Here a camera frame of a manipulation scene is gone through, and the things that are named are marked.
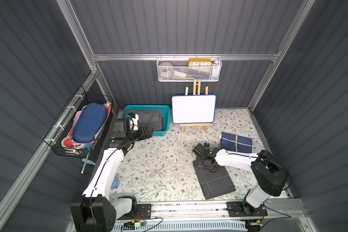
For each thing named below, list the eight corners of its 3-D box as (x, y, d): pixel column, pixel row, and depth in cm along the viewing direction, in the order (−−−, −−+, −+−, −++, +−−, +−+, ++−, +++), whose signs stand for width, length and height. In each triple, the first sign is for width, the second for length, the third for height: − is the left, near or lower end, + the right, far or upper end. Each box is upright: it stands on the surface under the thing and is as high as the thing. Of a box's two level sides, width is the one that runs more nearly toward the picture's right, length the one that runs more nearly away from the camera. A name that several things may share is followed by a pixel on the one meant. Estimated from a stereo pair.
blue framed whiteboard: (172, 129, 109) (171, 103, 89) (172, 120, 115) (171, 94, 94) (211, 129, 109) (218, 103, 89) (209, 120, 115) (216, 94, 94)
